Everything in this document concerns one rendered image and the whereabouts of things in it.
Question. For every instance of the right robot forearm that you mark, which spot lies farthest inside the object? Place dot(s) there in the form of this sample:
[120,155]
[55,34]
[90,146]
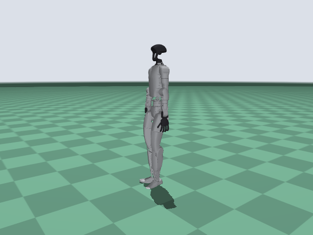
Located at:
[148,102]

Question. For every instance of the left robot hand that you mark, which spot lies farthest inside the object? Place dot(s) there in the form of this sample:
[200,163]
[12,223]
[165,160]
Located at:
[164,123]

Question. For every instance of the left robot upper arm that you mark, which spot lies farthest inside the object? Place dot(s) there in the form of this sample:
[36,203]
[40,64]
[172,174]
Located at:
[164,72]

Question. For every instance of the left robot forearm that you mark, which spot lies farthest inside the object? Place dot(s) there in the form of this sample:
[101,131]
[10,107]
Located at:
[164,102]

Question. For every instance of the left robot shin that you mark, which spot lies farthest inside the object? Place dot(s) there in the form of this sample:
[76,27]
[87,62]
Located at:
[157,160]

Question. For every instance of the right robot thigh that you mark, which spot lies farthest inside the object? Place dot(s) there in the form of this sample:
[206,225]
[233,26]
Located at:
[147,125]

